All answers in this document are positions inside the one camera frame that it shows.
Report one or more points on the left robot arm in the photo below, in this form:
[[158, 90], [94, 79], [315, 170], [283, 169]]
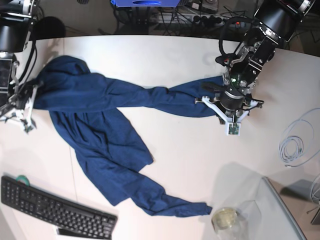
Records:
[[274, 22]]

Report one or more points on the blue box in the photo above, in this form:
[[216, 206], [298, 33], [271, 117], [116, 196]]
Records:
[[145, 3]]

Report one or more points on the black computer keyboard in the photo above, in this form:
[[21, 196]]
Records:
[[79, 219]]

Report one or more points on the clear glass jar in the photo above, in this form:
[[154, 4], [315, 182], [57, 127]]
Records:
[[242, 222]]

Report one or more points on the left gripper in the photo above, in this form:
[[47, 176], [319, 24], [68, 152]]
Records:
[[231, 102]]

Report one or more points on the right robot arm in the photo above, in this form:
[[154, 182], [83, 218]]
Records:
[[17, 18]]

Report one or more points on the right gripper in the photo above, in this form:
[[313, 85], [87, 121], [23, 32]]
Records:
[[19, 108]]

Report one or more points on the green tape roll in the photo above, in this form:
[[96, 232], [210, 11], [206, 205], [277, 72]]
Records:
[[23, 179]]

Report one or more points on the blue long-sleeve t-shirt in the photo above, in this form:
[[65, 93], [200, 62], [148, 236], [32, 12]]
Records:
[[85, 109]]

